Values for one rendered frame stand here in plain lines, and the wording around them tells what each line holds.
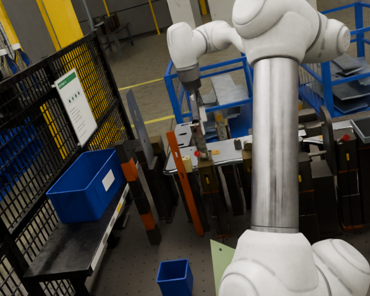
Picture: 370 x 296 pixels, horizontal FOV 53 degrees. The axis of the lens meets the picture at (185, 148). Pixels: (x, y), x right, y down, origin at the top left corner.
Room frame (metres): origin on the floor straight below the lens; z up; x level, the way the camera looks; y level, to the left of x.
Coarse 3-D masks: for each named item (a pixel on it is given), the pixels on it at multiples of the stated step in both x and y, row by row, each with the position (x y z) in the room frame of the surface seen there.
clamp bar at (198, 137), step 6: (198, 120) 1.30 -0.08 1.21; (192, 126) 1.26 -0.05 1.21; (198, 126) 1.26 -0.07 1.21; (192, 132) 1.27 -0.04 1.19; (198, 132) 1.26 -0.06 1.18; (198, 138) 1.27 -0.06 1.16; (198, 144) 1.27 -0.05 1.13; (204, 144) 1.27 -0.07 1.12; (198, 150) 1.28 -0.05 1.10; (204, 150) 1.28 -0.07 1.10
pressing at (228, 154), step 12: (348, 120) 1.36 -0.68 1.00; (300, 132) 1.38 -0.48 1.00; (216, 144) 1.50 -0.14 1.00; (228, 144) 1.46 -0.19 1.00; (168, 156) 1.52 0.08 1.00; (192, 156) 1.45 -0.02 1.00; (216, 156) 1.39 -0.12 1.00; (228, 156) 1.36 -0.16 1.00; (240, 156) 1.33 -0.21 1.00; (168, 168) 1.41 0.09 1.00
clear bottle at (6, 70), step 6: (0, 54) 1.47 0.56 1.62; (6, 54) 1.48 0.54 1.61; (6, 60) 1.46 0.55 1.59; (12, 60) 1.48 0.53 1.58; (6, 66) 1.45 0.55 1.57; (12, 66) 1.46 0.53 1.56; (18, 66) 1.48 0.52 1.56; (6, 72) 1.45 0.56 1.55; (12, 72) 1.45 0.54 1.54; (18, 84) 1.45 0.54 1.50; (18, 96) 1.45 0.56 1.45; (24, 96) 1.45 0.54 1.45
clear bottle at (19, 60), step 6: (12, 48) 1.57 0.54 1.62; (18, 48) 1.57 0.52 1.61; (18, 54) 1.56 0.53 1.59; (24, 54) 1.57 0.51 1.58; (18, 60) 1.55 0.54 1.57; (24, 60) 1.55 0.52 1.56; (30, 60) 1.57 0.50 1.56; (24, 66) 1.55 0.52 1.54; (36, 78) 1.56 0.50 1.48; (30, 84) 1.55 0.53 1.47; (30, 90) 1.55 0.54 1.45; (36, 90) 1.55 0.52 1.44
